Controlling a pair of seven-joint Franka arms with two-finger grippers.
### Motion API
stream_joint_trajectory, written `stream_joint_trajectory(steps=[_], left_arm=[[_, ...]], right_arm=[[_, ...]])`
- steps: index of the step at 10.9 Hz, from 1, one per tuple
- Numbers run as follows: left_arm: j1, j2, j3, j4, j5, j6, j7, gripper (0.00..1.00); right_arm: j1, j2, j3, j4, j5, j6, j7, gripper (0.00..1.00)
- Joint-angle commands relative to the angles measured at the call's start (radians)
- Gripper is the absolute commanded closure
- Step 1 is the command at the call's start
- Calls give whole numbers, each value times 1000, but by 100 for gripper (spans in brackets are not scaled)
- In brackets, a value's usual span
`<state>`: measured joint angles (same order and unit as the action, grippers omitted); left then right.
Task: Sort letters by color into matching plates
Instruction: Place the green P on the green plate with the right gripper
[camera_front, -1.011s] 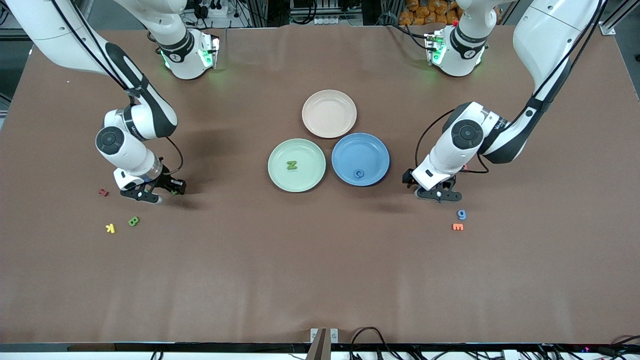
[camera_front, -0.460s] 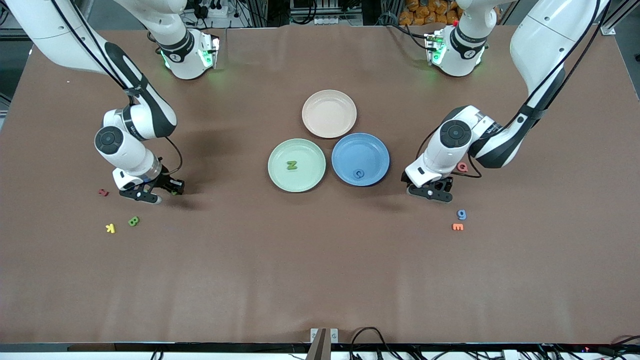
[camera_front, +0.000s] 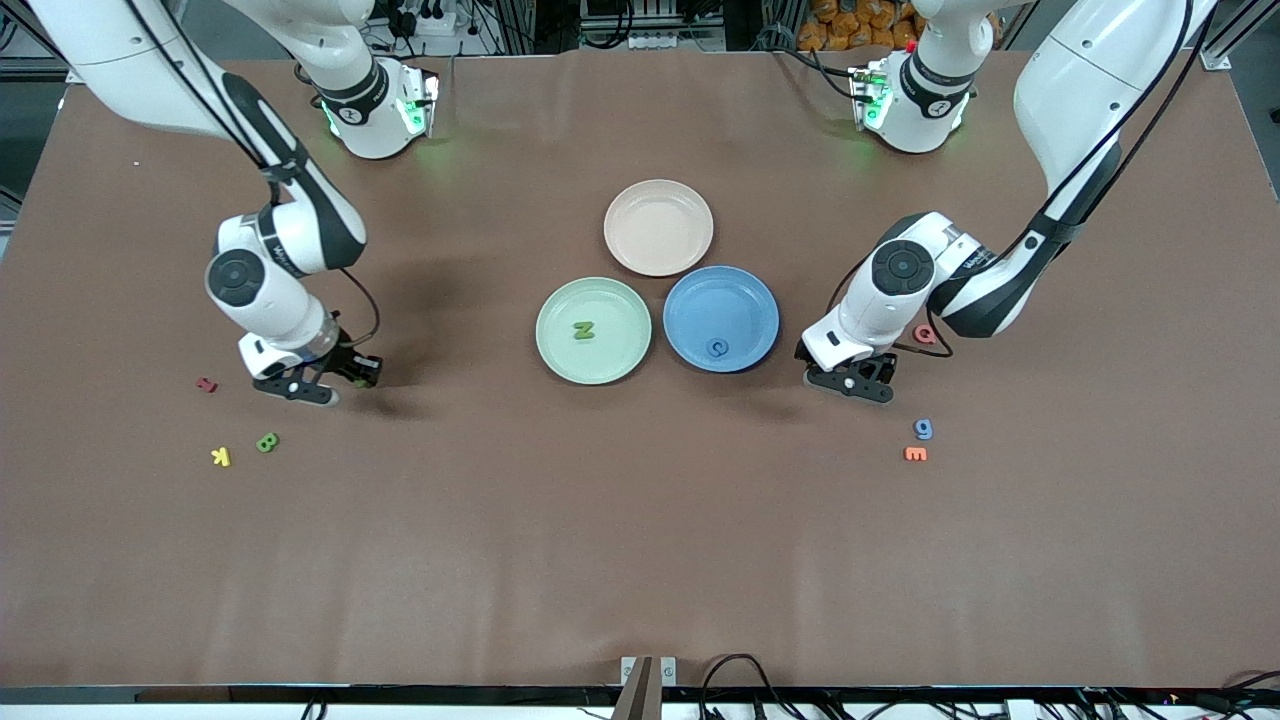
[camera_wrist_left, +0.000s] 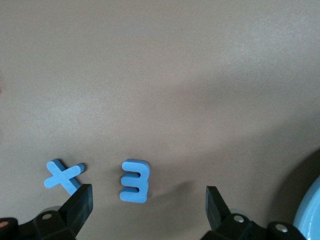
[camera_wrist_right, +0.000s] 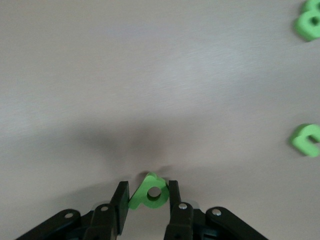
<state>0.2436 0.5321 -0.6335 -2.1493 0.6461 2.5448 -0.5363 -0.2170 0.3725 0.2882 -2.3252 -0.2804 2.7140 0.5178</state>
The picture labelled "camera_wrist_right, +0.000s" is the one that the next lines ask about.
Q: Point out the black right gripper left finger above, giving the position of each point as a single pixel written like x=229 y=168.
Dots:
x=105 y=220

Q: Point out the green foam letter u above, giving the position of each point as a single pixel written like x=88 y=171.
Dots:
x=300 y=142

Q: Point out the green foam letter B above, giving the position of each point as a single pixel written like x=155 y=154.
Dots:
x=303 y=27

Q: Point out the green foam letter p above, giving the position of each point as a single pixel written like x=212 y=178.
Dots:
x=140 y=201

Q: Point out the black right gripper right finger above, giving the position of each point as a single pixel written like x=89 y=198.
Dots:
x=180 y=220

